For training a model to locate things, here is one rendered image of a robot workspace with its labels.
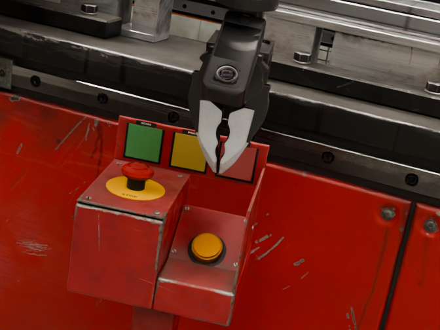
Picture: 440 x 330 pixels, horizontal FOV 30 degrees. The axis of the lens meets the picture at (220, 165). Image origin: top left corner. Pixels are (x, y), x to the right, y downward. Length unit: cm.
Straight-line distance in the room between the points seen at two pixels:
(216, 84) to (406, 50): 49
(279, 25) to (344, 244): 35
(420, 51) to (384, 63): 5
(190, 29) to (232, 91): 494
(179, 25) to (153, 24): 443
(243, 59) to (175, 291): 29
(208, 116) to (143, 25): 47
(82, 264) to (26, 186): 44
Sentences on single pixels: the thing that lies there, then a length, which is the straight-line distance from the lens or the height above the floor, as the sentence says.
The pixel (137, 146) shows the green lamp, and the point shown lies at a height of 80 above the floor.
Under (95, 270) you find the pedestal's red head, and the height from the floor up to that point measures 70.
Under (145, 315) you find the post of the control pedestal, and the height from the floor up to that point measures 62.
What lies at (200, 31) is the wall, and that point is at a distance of 574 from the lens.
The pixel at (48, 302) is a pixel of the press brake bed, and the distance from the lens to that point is 147.
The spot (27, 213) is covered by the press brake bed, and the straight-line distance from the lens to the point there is 142.
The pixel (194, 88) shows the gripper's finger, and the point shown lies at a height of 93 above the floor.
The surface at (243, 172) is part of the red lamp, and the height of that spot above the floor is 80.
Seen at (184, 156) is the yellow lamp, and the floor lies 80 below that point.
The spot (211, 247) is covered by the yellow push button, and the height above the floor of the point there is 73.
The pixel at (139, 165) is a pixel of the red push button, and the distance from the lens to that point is 99.
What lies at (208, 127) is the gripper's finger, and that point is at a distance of 93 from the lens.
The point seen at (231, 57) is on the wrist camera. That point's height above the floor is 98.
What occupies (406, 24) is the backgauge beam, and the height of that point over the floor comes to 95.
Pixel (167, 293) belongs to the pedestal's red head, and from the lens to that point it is 97.
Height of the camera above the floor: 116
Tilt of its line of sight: 20 degrees down
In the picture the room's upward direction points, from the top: 9 degrees clockwise
